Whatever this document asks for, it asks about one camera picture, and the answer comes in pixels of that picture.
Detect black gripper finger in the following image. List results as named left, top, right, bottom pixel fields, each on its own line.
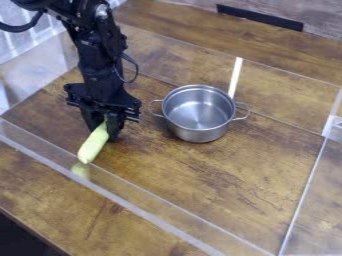
left=80, top=108, right=104, bottom=131
left=106, top=113, right=125, bottom=142

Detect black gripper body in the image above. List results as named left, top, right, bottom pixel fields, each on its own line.
left=64, top=78, right=142, bottom=122

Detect green handled metal spoon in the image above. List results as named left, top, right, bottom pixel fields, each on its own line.
left=76, top=120, right=111, bottom=165

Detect stainless steel pot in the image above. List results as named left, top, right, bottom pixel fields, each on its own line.
left=149, top=84, right=251, bottom=143

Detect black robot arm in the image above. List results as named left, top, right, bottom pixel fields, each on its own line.
left=0, top=0, right=142, bottom=141

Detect black cable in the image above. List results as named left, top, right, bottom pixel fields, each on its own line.
left=113, top=52, right=141, bottom=84

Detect clear acrylic enclosure panel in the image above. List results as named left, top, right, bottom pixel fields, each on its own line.
left=0, top=118, right=342, bottom=256

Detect black wall strip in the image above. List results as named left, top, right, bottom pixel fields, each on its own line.
left=217, top=4, right=305, bottom=32

